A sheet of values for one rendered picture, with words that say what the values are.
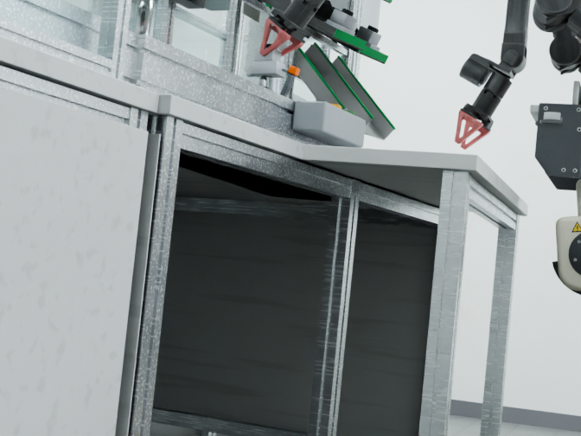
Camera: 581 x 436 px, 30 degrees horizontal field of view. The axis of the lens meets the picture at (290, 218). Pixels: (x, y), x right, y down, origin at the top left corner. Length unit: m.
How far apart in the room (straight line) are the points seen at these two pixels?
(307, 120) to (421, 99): 3.84
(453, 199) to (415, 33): 4.11
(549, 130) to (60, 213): 1.28
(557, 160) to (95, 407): 1.24
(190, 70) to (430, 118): 4.16
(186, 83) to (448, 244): 0.56
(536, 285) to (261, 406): 2.81
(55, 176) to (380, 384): 1.76
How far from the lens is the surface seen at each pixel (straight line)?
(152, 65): 1.75
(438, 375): 1.98
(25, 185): 1.42
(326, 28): 2.63
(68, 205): 1.49
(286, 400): 3.18
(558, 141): 2.43
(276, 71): 2.42
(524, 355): 5.78
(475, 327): 5.81
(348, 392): 3.10
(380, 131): 2.82
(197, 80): 1.86
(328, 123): 2.16
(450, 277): 1.97
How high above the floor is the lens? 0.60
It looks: 3 degrees up
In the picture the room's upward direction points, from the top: 6 degrees clockwise
